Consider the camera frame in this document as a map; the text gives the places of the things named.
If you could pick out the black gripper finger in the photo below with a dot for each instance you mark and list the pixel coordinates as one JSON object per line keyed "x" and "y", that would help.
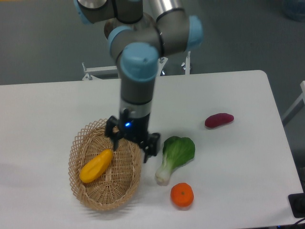
{"x": 150, "y": 145}
{"x": 112, "y": 131}

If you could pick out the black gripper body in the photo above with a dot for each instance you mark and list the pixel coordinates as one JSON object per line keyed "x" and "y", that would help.
{"x": 133, "y": 129}

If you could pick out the yellow mango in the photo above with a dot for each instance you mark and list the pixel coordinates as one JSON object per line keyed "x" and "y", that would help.
{"x": 96, "y": 167}

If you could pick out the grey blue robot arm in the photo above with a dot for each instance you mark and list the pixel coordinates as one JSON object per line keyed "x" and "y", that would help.
{"x": 136, "y": 53}

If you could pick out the woven wicker basket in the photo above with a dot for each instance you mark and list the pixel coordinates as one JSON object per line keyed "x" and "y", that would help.
{"x": 118, "y": 183}

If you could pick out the green bok choy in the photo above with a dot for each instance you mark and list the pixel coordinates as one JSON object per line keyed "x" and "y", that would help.
{"x": 177, "y": 151}

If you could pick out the orange tangerine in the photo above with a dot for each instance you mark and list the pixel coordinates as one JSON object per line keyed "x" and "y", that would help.
{"x": 182, "y": 195}

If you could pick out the purple sweet potato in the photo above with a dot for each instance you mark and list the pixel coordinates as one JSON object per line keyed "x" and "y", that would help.
{"x": 218, "y": 120}

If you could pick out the white table leg right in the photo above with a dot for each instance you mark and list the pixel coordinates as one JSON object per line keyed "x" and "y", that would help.
{"x": 295, "y": 107}

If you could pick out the black device at edge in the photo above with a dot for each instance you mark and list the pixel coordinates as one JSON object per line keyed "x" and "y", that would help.
{"x": 297, "y": 204}

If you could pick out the white metal frame bracket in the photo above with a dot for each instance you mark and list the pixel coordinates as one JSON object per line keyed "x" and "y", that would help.
{"x": 111, "y": 72}

